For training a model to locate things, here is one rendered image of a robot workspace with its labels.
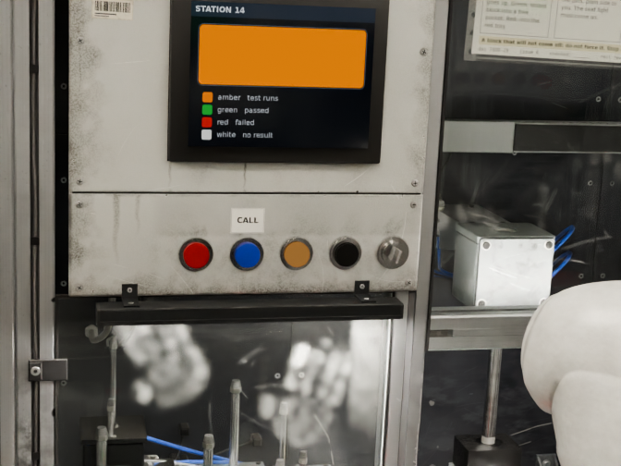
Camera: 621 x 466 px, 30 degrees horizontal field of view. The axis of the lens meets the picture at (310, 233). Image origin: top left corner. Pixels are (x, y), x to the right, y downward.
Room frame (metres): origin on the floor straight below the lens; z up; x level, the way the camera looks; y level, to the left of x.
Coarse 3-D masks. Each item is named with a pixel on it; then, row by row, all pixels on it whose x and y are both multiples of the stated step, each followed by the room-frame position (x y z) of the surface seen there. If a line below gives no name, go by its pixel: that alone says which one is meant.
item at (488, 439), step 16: (496, 352) 1.63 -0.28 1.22; (496, 368) 1.63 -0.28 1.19; (496, 384) 1.63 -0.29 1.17; (496, 400) 1.64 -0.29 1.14; (496, 416) 1.64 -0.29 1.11; (464, 448) 1.62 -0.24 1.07; (480, 448) 1.61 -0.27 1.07; (496, 448) 1.62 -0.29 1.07; (512, 448) 1.62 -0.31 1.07; (464, 464) 1.61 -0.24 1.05; (480, 464) 1.61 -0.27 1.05; (496, 464) 1.61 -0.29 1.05; (512, 464) 1.62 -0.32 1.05
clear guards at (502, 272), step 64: (512, 0) 1.41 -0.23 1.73; (576, 0) 1.43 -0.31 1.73; (448, 64) 1.40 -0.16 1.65; (512, 64) 1.41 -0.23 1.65; (576, 64) 1.43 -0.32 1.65; (448, 128) 1.40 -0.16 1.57; (512, 128) 1.42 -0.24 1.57; (576, 128) 1.44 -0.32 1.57; (448, 192) 1.40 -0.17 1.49; (512, 192) 1.42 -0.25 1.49; (576, 192) 1.44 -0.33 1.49; (448, 256) 1.40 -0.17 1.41; (512, 256) 1.42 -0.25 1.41; (576, 256) 1.44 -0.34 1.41; (64, 320) 1.29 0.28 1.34; (384, 320) 1.38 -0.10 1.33; (448, 320) 1.40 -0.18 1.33; (512, 320) 1.42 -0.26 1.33; (64, 384) 1.29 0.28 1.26; (128, 384) 1.31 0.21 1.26; (192, 384) 1.33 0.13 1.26; (256, 384) 1.34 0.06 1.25; (320, 384) 1.36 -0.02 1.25; (384, 384) 1.38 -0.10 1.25; (64, 448) 1.29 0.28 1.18; (128, 448) 1.31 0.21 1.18; (192, 448) 1.33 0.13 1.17; (256, 448) 1.34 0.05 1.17; (320, 448) 1.36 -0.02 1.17; (384, 448) 1.38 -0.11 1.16
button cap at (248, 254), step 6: (240, 246) 1.32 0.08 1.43; (246, 246) 1.32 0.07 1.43; (252, 246) 1.32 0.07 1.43; (240, 252) 1.32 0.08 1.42; (246, 252) 1.32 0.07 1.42; (252, 252) 1.32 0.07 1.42; (258, 252) 1.32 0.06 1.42; (240, 258) 1.32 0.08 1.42; (246, 258) 1.32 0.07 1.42; (252, 258) 1.32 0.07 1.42; (258, 258) 1.32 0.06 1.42; (240, 264) 1.32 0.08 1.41; (246, 264) 1.32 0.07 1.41; (252, 264) 1.32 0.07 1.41
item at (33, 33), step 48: (48, 0) 1.29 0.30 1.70; (48, 48) 1.29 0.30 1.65; (48, 96) 1.29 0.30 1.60; (48, 144) 1.29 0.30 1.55; (48, 192) 1.29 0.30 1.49; (48, 240) 1.29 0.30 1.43; (48, 288) 1.28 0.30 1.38; (48, 336) 1.29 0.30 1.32; (48, 384) 1.28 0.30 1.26; (48, 432) 1.28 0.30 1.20
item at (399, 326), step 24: (432, 48) 1.39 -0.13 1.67; (432, 72) 1.39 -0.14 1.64; (432, 96) 1.39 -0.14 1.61; (432, 120) 1.39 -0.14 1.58; (432, 144) 1.39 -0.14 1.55; (432, 168) 1.39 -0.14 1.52; (432, 192) 1.39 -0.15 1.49; (432, 216) 1.39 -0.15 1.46; (408, 408) 1.39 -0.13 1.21; (408, 432) 1.39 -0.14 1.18; (384, 456) 1.39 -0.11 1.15; (408, 456) 1.39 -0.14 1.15
